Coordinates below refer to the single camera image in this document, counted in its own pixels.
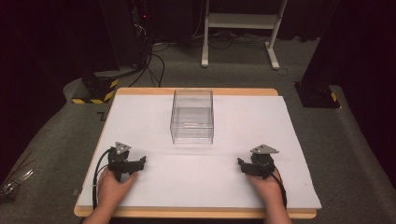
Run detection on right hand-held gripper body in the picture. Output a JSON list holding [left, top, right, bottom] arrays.
[[248, 144, 280, 180]]

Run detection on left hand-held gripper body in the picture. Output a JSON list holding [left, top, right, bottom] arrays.
[[106, 141, 138, 183]]

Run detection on person's right hand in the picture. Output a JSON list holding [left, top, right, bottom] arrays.
[[246, 169, 287, 210]]

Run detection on person's left hand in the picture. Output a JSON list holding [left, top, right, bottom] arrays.
[[97, 168, 138, 213]]

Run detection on white board sheet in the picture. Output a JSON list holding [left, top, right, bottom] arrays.
[[77, 94, 322, 210]]

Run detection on clear plastic box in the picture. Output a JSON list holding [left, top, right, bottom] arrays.
[[169, 88, 215, 146]]

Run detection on wooden table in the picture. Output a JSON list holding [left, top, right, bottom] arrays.
[[73, 87, 318, 220]]

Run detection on black base with hazard tape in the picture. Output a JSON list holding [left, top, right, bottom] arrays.
[[71, 68, 120, 105]]

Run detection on black stand base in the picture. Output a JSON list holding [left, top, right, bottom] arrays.
[[293, 80, 341, 109]]

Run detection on clear plastic wrap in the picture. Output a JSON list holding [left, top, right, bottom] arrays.
[[0, 150, 35, 202]]

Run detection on black equipment column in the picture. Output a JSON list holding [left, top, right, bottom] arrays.
[[98, 0, 152, 71]]

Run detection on white metal stand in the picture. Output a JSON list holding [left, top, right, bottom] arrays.
[[201, 0, 290, 71]]

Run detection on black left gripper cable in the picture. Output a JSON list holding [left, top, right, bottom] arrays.
[[92, 147, 114, 210]]

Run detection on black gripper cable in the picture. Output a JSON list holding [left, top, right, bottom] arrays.
[[92, 147, 114, 210], [270, 169, 288, 209]]

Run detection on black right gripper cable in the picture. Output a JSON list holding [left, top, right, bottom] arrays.
[[270, 169, 288, 209]]

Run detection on black floor cables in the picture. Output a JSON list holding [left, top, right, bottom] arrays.
[[128, 29, 272, 89]]

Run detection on dark curtained post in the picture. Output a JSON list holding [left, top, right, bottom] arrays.
[[300, 0, 368, 90]]

